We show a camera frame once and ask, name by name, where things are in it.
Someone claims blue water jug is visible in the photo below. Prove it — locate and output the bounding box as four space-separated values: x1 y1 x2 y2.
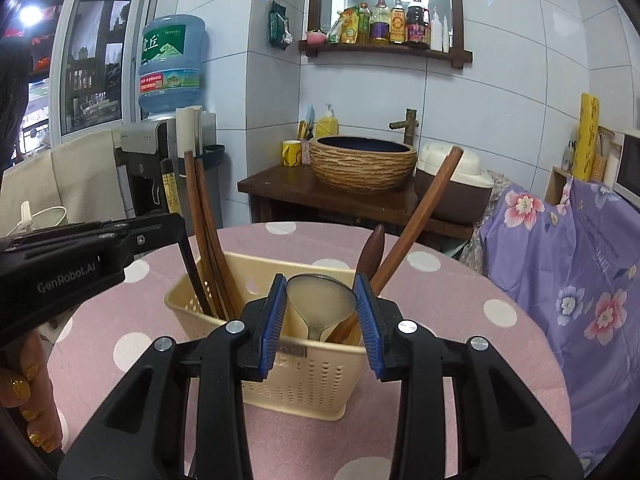
138 14 205 115

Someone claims woven basin sink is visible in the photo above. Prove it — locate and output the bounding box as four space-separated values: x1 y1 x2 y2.
309 136 418 193

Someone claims purple floral cloth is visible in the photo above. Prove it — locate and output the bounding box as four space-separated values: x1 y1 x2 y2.
466 179 639 474

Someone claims brown wooden chopstick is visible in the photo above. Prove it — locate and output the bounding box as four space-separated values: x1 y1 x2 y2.
184 151 224 320
325 145 464 345
193 158 244 321

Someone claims orange oil bottle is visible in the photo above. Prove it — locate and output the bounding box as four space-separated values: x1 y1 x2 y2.
390 0 406 44

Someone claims white microwave oven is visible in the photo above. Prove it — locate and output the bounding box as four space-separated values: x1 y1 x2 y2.
612 129 640 210

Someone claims green hanging packet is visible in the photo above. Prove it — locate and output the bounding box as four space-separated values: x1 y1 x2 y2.
268 1 294 50

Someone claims water dispenser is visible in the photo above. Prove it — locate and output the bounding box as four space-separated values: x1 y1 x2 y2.
113 112 226 233

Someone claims wooden framed mirror shelf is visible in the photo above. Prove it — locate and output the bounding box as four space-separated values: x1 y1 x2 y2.
298 0 473 70

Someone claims yellow soap bottle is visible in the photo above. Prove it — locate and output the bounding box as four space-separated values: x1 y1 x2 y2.
314 104 340 139

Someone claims left hand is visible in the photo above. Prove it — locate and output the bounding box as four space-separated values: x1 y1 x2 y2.
1 330 63 453

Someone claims wooden handled steel spoon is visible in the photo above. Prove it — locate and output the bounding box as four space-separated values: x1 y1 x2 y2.
356 224 385 280

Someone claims window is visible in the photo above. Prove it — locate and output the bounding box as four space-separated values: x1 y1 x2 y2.
6 0 156 156

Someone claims yellow roll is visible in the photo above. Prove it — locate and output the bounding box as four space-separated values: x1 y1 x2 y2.
572 93 600 181

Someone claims cream pot with lid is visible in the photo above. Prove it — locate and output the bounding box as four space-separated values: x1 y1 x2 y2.
8 200 67 236

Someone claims pink polka dot tablecloth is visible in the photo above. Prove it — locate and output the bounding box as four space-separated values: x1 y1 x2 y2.
46 220 573 480

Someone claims black chopstick yellow band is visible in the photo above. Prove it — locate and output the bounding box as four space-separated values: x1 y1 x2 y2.
160 158 182 214

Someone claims bamboo faucet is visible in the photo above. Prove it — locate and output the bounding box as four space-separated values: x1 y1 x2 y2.
388 108 419 145

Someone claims cream perforated utensil holder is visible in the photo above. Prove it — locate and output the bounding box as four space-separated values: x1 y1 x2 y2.
164 250 381 422

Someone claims dark wooden counter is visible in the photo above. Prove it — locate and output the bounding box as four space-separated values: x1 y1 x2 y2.
236 161 474 248

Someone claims yellow mug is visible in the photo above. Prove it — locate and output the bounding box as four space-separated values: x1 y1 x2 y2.
281 140 303 167

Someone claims dark soy sauce bottle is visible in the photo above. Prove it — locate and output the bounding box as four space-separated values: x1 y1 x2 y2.
406 0 430 49

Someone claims white brown rice cooker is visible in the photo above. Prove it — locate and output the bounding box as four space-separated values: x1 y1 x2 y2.
414 142 495 224

